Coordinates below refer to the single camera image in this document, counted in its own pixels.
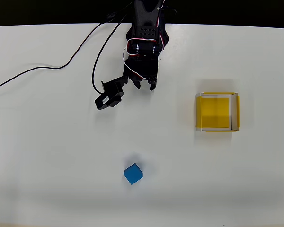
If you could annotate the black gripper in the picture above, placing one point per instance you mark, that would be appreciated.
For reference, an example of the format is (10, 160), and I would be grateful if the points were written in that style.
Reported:
(140, 76)

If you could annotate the blue cube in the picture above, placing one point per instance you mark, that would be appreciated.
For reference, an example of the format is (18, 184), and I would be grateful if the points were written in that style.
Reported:
(133, 174)

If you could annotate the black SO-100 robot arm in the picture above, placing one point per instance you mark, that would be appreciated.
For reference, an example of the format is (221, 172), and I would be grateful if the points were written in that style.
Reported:
(146, 26)

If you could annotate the yellow paper box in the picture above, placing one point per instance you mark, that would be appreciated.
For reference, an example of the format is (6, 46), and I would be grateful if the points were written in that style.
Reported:
(214, 113)

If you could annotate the black wrist-mounted camera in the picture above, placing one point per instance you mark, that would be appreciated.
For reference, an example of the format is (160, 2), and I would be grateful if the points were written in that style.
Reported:
(110, 97)

